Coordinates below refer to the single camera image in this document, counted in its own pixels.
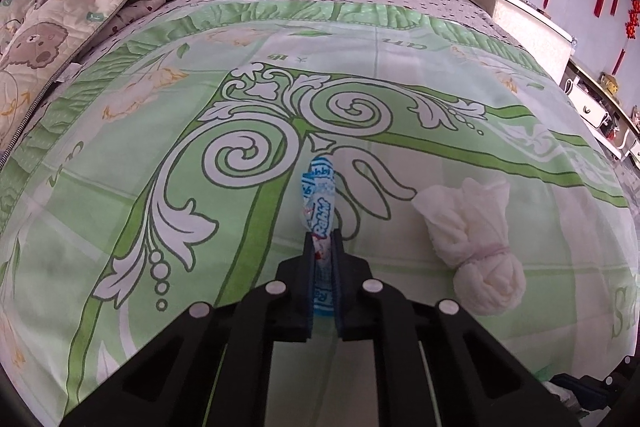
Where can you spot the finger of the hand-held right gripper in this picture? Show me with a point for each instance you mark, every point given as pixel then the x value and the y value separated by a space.
pixel 580 389

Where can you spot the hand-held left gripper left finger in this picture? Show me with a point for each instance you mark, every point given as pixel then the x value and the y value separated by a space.
pixel 297 292

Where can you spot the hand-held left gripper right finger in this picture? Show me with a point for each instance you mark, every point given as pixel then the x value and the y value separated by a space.
pixel 352 294

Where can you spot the blue white candy wrapper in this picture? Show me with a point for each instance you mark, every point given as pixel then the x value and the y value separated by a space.
pixel 320 207

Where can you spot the white cloth bundle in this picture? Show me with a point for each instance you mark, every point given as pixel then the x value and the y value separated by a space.
pixel 470 232

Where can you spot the green floral bed sheet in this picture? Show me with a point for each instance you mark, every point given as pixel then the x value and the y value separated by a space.
pixel 400 107

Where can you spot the cream coffee table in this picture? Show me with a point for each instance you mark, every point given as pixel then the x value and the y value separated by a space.
pixel 595 107

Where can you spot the yellow toy figure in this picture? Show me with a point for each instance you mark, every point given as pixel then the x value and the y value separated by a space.
pixel 610 83

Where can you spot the cream bedside cabinet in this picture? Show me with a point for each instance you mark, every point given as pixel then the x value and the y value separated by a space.
pixel 530 32

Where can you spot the bear print quilt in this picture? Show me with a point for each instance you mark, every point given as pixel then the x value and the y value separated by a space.
pixel 40 52

